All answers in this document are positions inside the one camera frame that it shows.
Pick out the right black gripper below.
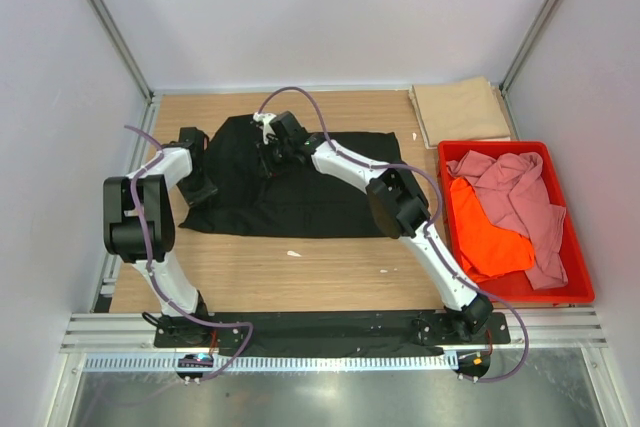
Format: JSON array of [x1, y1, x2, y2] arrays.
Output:
[[253, 136, 293, 180]]

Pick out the black t-shirt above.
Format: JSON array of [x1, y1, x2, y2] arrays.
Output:
[[180, 115, 382, 239]]

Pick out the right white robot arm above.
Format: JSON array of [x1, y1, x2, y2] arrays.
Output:
[[257, 134, 493, 343]]

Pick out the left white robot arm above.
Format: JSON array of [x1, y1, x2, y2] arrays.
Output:
[[102, 140, 217, 347]]

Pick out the folded beige t-shirt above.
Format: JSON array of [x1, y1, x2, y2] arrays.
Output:
[[408, 76, 511, 149]]

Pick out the orange t-shirt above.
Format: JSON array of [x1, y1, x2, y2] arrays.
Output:
[[449, 178, 535, 284]]

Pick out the pink t-shirt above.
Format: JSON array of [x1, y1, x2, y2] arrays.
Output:
[[447, 150, 568, 290]]

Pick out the red plastic bin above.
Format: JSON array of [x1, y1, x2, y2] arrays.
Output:
[[438, 141, 595, 304]]

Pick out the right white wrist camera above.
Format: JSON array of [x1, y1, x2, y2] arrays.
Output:
[[253, 111, 309, 145]]

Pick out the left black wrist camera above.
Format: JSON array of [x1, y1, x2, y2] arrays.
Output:
[[178, 127, 210, 162]]

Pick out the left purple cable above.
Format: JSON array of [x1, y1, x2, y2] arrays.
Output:
[[123, 123, 254, 381]]

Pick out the purple cable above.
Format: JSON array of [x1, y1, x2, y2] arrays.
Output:
[[254, 86, 531, 385], [123, 123, 254, 381]]

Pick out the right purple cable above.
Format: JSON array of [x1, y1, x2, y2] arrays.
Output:
[[254, 86, 531, 385]]

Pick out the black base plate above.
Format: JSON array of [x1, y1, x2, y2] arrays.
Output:
[[142, 310, 511, 358]]

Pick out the left aluminium frame post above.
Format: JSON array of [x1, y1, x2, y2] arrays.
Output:
[[87, 0, 153, 104]]

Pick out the aluminium frame post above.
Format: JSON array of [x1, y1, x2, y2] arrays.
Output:
[[87, 0, 153, 104], [499, 0, 562, 98]]

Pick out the white slotted cable duct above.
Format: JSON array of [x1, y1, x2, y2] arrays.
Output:
[[83, 351, 458, 374]]

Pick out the right aluminium frame post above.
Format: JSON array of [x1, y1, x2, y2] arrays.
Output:
[[499, 0, 562, 98]]

